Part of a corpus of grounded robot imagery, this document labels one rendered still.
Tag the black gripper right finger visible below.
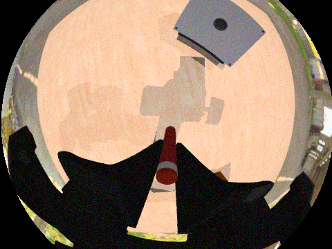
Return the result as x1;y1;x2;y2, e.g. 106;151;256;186
175;142;274;234

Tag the grey sloped panel with hole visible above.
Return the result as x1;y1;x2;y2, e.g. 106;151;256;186
174;0;266;67

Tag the dark red peg with grey band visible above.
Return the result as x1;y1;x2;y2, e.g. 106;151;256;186
156;126;178;185

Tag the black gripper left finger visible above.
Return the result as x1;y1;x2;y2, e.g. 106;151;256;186
57;139;164;229

